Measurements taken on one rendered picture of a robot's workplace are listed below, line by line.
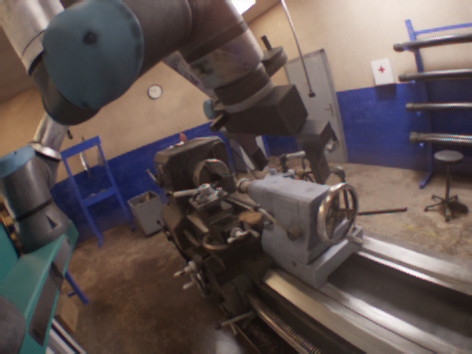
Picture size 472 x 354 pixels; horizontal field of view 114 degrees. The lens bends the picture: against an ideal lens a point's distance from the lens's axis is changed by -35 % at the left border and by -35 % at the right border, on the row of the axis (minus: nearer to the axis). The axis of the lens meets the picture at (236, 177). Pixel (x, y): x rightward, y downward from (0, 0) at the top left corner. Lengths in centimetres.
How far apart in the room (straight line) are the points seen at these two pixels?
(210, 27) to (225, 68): 5
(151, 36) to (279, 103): 16
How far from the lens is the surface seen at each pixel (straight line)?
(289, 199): 89
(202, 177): 164
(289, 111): 29
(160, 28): 20
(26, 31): 34
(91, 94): 20
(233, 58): 27
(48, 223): 72
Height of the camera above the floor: 153
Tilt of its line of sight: 16 degrees down
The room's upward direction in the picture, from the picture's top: 17 degrees counter-clockwise
